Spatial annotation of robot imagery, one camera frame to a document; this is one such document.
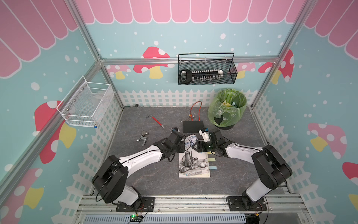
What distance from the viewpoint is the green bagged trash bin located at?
89 centimetres

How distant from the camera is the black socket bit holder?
0.89m

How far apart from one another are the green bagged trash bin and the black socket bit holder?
14 centimetres
